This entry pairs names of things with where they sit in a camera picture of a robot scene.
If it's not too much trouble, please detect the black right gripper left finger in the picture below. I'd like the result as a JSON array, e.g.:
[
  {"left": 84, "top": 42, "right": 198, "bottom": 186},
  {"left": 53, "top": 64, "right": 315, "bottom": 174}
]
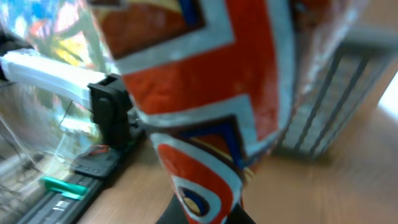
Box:
[{"left": 156, "top": 195, "right": 188, "bottom": 224}]

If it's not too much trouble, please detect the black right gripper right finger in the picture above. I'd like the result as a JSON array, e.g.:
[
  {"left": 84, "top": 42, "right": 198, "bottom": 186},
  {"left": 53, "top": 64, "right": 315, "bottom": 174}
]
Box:
[{"left": 226, "top": 203, "right": 256, "bottom": 224}]

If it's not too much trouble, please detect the red snack bar wrapper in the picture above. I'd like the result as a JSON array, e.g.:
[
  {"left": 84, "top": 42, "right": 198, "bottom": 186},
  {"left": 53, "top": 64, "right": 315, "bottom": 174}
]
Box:
[{"left": 90, "top": 0, "right": 295, "bottom": 223}]

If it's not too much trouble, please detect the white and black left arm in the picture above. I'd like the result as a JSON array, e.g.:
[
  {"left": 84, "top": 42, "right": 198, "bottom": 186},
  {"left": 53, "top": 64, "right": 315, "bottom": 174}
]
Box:
[{"left": 1, "top": 49, "right": 143, "bottom": 151}]

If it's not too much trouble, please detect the grey plastic mesh basket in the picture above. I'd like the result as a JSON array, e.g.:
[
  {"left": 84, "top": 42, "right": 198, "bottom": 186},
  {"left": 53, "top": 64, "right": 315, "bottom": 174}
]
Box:
[{"left": 273, "top": 26, "right": 397, "bottom": 159}]

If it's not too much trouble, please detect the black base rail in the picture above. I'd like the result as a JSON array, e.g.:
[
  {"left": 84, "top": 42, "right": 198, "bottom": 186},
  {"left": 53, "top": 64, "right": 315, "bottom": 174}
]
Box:
[{"left": 16, "top": 124, "right": 144, "bottom": 224}]

